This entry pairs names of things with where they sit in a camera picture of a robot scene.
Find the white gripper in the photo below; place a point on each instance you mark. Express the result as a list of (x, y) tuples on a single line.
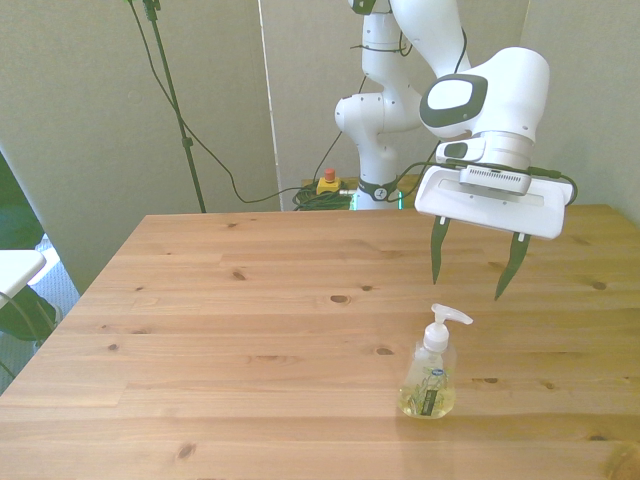
[(490, 210)]

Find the clear sanitizer pump bottle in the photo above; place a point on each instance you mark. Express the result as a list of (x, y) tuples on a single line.
[(427, 390)]

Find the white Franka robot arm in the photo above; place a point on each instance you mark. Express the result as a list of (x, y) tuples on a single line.
[(510, 85)]

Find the yellow emergency stop button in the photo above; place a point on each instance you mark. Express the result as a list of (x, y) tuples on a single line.
[(330, 186)]

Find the white seat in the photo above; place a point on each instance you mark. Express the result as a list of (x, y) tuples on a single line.
[(17, 270)]

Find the dark green fabric object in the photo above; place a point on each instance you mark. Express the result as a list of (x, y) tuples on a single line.
[(15, 215)]

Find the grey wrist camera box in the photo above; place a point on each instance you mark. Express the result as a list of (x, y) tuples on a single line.
[(495, 180)]

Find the black camera stand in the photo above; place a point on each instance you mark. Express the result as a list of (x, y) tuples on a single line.
[(172, 95)]

